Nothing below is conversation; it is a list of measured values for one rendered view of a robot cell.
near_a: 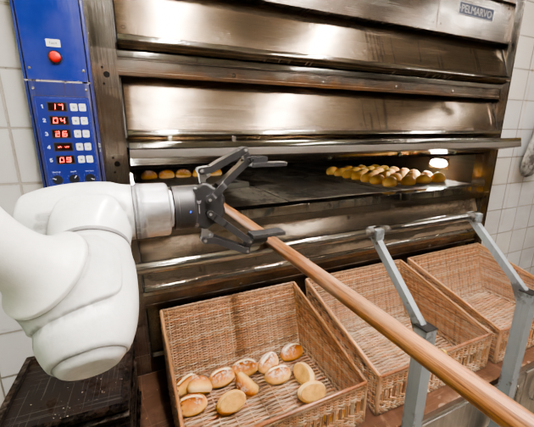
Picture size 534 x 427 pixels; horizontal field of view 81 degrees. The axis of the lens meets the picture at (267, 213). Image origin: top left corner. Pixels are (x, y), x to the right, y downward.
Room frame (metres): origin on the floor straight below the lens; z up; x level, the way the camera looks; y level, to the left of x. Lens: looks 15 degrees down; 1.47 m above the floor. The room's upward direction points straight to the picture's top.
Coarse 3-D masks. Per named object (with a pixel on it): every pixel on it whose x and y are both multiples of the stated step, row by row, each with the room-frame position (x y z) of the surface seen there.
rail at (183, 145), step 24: (144, 144) 0.89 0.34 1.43; (168, 144) 0.92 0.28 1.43; (192, 144) 0.94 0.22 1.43; (216, 144) 0.97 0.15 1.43; (240, 144) 1.00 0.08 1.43; (264, 144) 1.04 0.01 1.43; (288, 144) 1.07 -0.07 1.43; (312, 144) 1.11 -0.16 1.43; (336, 144) 1.15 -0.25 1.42; (360, 144) 1.19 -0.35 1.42; (384, 144) 1.24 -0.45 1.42
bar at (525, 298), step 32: (416, 224) 1.01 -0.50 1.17; (480, 224) 1.12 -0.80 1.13; (192, 256) 0.71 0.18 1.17; (224, 256) 0.74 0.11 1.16; (384, 256) 0.90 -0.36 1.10; (512, 288) 0.99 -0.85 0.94; (416, 320) 0.77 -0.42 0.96; (512, 320) 0.95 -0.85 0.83; (512, 352) 0.94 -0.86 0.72; (416, 384) 0.73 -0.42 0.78; (512, 384) 0.92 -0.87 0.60; (416, 416) 0.73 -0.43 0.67
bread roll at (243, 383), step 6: (240, 372) 0.93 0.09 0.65; (240, 378) 0.90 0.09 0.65; (246, 378) 0.89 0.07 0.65; (240, 384) 0.88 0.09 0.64; (246, 384) 0.87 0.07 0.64; (252, 384) 0.87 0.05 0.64; (240, 390) 0.88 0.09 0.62; (246, 390) 0.87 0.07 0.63; (252, 390) 0.86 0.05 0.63; (258, 390) 0.87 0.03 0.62
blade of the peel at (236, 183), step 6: (174, 180) 1.84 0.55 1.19; (180, 180) 1.84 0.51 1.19; (186, 180) 1.84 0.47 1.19; (192, 180) 1.84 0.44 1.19; (198, 180) 1.84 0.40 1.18; (210, 180) 1.84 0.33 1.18; (216, 180) 1.84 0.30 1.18; (234, 180) 1.85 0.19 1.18; (240, 180) 1.77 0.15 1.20; (168, 186) 1.64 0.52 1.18; (228, 186) 1.61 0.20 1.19; (234, 186) 1.63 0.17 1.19; (240, 186) 1.64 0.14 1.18; (246, 186) 1.65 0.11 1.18
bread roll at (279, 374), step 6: (276, 366) 0.96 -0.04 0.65; (282, 366) 0.96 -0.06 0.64; (270, 372) 0.94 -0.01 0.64; (276, 372) 0.93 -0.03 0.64; (282, 372) 0.94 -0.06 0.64; (288, 372) 0.95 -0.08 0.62; (264, 378) 0.94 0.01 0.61; (270, 378) 0.93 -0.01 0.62; (276, 378) 0.92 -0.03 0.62; (282, 378) 0.93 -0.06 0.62; (288, 378) 0.94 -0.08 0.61; (270, 384) 0.93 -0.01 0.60; (276, 384) 0.92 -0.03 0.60
